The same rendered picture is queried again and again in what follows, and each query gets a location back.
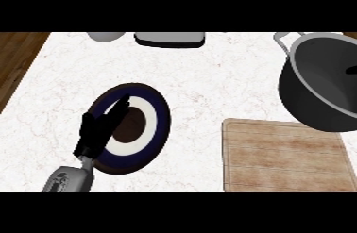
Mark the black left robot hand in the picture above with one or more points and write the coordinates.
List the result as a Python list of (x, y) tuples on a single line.
[(99, 129)]

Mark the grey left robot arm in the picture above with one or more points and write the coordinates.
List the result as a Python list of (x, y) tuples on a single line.
[(69, 179)]

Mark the wooden cutting board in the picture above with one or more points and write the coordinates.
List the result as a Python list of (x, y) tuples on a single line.
[(284, 158)]

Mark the dark grey pot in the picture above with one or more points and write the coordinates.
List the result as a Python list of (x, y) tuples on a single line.
[(321, 82)]

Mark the blue white brown plate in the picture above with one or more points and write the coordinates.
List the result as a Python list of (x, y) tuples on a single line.
[(145, 123)]

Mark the pale grey round object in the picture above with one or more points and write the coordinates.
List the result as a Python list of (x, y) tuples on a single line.
[(106, 36)]

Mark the grey black flat appliance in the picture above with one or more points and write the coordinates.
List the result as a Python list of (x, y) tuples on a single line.
[(171, 39)]

